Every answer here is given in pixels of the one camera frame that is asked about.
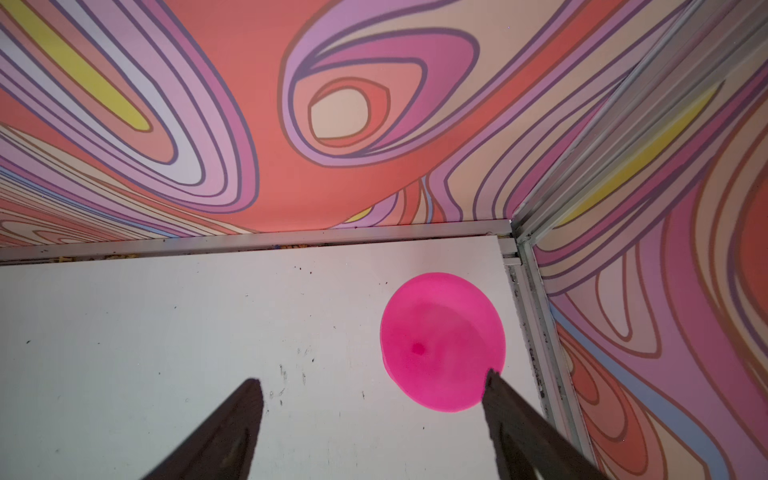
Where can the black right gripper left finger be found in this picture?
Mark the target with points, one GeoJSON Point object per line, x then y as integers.
{"type": "Point", "coordinates": [223, 445]}

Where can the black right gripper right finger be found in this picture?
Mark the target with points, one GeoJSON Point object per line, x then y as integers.
{"type": "Point", "coordinates": [526, 446]}

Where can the pink plastic wine glass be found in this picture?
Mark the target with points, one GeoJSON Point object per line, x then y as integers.
{"type": "Point", "coordinates": [439, 336]}

